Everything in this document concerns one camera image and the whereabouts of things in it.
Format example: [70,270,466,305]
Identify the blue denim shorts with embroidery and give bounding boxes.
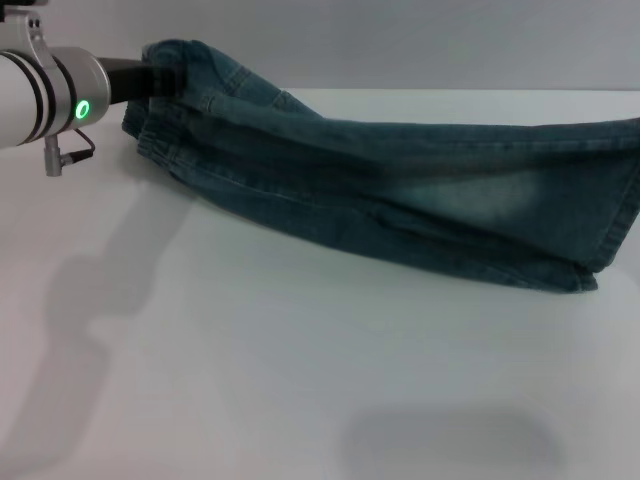
[121,38,640,295]

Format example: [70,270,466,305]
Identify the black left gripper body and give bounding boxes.
[97,56,151,105]

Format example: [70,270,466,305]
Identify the left arm cable with plug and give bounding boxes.
[43,128,96,177]

